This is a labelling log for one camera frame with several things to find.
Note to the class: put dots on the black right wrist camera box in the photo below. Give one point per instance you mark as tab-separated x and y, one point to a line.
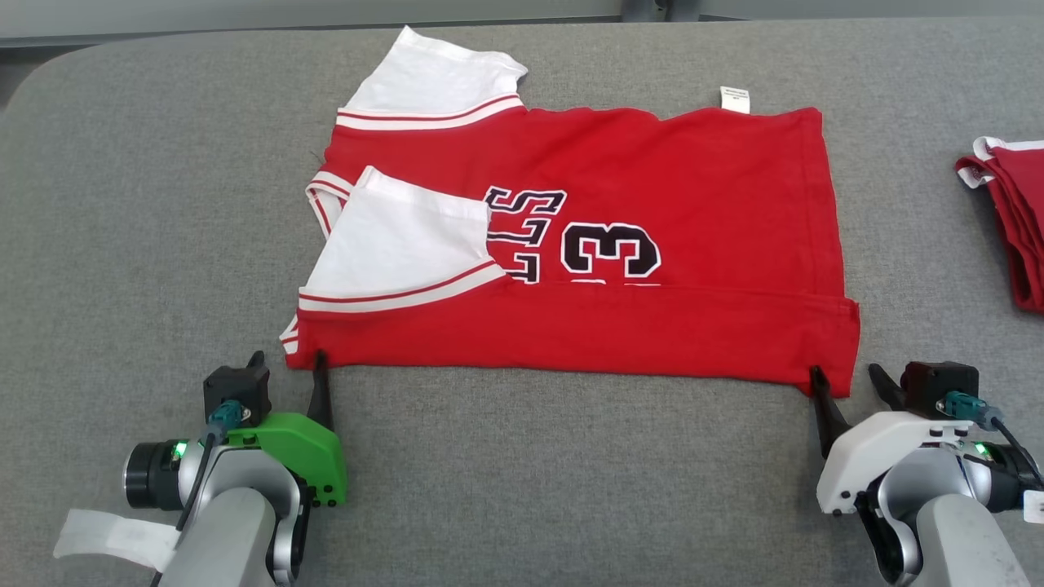
938	387

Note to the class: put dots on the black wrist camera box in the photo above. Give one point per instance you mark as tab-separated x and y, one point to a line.
236	394
938	387

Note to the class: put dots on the white paper tag right arm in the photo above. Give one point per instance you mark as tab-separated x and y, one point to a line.
1036	507

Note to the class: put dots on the red shorts with white stripe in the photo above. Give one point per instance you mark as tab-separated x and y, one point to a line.
1019	220

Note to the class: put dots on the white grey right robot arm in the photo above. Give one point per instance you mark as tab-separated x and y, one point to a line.
954	530

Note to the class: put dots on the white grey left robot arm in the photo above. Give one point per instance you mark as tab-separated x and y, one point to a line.
228	522

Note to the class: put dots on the grey metal partition post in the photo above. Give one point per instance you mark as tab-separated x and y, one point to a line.
661	10

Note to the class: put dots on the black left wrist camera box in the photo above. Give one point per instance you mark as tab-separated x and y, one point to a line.
236	394

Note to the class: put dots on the white paper tag left arm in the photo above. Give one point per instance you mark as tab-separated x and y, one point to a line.
114	538

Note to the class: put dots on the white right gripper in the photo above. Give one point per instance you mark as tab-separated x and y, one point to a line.
869	456

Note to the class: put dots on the red jersey with white sleeves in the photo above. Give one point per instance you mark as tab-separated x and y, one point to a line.
652	326

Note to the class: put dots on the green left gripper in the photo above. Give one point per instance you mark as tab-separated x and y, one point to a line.
302	452

